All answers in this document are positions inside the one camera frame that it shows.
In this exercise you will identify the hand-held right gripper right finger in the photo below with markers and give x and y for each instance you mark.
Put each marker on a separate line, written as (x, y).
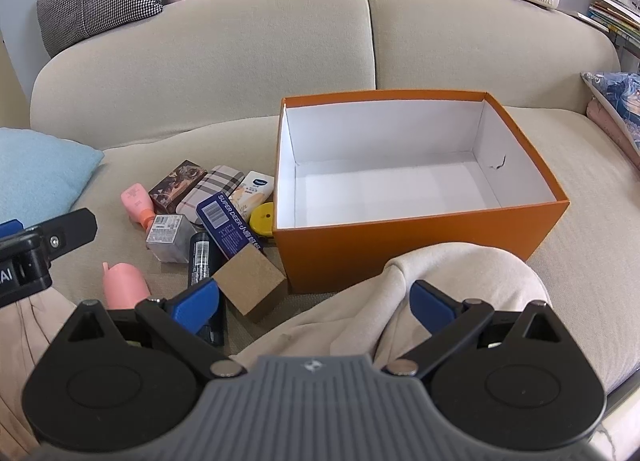
(432, 306)

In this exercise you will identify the person's left leg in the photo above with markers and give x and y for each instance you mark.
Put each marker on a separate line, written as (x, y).
(30, 331)

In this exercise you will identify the orange cardboard box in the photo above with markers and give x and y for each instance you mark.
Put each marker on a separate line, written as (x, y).
(425, 241)

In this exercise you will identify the blue box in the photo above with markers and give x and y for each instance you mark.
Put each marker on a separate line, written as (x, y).
(230, 228)

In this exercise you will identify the pink pump bottle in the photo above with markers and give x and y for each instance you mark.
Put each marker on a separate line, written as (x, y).
(135, 201)

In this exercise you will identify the stack of books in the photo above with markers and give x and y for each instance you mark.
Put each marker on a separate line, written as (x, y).
(617, 21)

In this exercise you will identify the beige sofa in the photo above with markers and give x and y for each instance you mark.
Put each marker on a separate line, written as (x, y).
(225, 66)

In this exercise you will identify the brown patterned box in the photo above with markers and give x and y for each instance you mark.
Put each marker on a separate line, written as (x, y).
(175, 186)

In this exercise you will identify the pink container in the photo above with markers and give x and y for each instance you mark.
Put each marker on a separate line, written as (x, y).
(125, 283)

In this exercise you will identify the brown cardboard cube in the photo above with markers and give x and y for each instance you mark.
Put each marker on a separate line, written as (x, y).
(250, 281)

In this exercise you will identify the white lotion tube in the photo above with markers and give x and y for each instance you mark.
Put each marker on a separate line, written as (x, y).
(252, 191)

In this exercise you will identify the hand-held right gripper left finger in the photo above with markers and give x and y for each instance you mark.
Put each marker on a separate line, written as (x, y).
(192, 303)

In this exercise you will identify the light blue pillow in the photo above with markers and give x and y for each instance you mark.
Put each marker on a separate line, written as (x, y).
(40, 171)

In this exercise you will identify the yellow tape measure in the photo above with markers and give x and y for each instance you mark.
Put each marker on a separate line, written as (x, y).
(261, 221)

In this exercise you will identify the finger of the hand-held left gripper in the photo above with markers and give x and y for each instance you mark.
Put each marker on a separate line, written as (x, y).
(10, 230)
(65, 236)

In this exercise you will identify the black bottle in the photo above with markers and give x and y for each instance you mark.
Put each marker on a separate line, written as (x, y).
(201, 256)

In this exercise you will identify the plaid case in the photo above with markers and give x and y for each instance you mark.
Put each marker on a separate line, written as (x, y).
(212, 188)

